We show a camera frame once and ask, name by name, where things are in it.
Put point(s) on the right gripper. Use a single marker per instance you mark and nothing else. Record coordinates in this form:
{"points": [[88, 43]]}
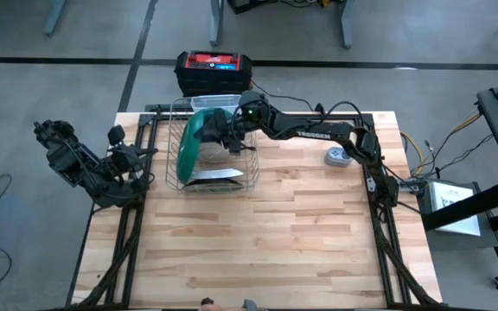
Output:
{"points": [[253, 108]]}

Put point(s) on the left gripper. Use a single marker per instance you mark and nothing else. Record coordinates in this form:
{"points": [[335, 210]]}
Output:
{"points": [[123, 170]]}

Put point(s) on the blue patterned plate white underside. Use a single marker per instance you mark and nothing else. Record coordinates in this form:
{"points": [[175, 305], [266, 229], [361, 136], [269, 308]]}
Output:
{"points": [[214, 173]]}

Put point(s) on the large green plate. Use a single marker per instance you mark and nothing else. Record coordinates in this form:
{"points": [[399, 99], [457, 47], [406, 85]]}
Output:
{"points": [[187, 151]]}

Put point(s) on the green floral plate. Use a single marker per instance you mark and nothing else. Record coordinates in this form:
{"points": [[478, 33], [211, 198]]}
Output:
{"points": [[212, 186]]}

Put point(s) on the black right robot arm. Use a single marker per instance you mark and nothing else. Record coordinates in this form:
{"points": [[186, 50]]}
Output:
{"points": [[318, 129]]}

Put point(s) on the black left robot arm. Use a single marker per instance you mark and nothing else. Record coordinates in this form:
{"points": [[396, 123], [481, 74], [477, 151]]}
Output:
{"points": [[72, 162]]}

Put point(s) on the clear plastic utensil container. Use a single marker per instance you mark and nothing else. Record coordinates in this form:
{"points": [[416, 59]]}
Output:
{"points": [[214, 103]]}

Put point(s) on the red black power station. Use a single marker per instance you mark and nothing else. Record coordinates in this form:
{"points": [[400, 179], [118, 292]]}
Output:
{"points": [[212, 78]]}

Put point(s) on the grey desk leg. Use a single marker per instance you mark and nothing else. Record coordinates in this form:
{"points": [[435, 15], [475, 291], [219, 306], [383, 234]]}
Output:
{"points": [[215, 26], [54, 19], [346, 26]]}

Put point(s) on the small grey metal bracket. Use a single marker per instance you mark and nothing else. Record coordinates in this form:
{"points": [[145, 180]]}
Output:
{"points": [[370, 185]]}

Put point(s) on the black aluminium table frame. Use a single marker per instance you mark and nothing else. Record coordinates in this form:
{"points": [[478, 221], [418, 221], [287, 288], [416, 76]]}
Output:
{"points": [[275, 300]]}

